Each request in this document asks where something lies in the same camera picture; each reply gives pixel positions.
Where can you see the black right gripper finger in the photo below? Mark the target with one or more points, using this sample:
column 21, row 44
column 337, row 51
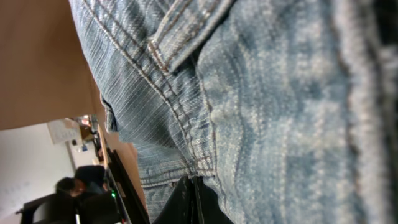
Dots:
column 192, row 202

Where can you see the light blue denim shorts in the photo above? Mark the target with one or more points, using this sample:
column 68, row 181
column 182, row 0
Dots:
column 283, row 111

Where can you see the black office chair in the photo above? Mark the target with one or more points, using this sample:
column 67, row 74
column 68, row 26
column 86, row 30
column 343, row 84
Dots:
column 63, row 209

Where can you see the person in dark clothing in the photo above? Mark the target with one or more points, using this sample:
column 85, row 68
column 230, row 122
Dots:
column 88, row 181

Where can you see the white paper sheet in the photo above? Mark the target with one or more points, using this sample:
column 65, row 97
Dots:
column 64, row 130

